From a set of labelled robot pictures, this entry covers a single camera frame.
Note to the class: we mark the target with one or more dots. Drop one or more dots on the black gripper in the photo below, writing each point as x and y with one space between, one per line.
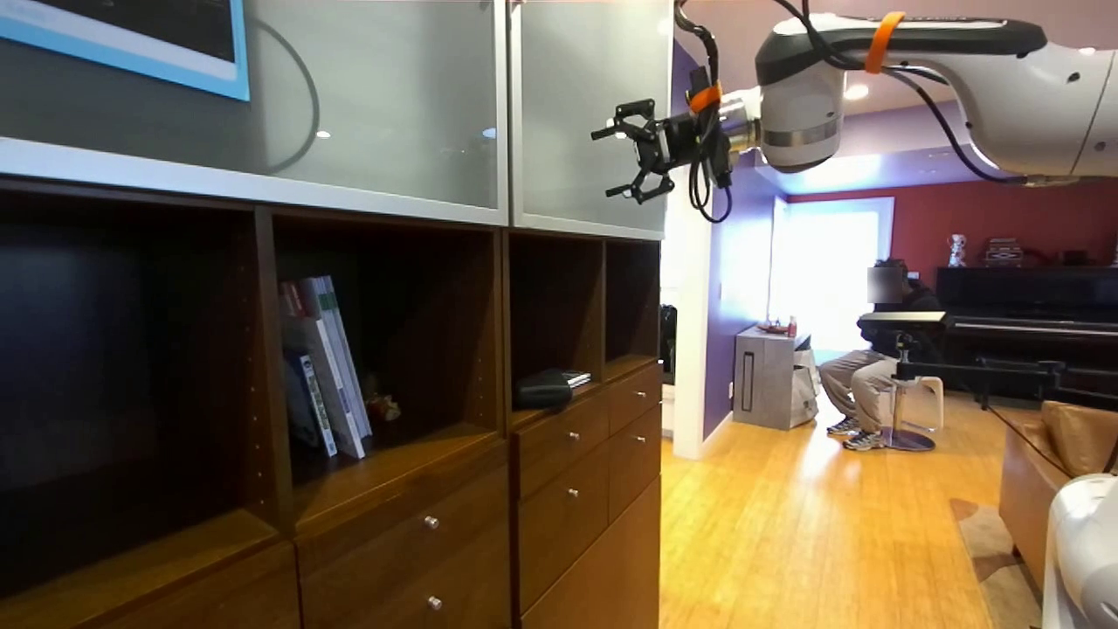
666 144

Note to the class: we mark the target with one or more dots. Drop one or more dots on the frosted glass cabinet door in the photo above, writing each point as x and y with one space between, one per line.
572 66
383 106

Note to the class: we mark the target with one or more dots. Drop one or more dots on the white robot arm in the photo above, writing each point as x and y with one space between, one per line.
1012 101

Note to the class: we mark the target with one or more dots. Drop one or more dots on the brown wooden cabinet unit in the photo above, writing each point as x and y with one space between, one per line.
168 465

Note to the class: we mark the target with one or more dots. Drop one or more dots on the small black box on shelf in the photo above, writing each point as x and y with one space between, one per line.
551 389

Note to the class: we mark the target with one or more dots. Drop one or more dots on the grey trash bin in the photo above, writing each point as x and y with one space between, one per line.
775 381

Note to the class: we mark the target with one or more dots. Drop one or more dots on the seated person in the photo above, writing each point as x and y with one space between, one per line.
861 376

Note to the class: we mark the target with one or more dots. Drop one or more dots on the small figurine on shelf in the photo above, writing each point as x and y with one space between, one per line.
383 406

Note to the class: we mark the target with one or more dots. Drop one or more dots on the upright books on shelf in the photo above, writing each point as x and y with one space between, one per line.
323 363

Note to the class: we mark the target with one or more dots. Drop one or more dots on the black piano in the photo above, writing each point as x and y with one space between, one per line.
1016 332

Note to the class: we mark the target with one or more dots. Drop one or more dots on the brown leather sofa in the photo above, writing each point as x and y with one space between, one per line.
1046 447

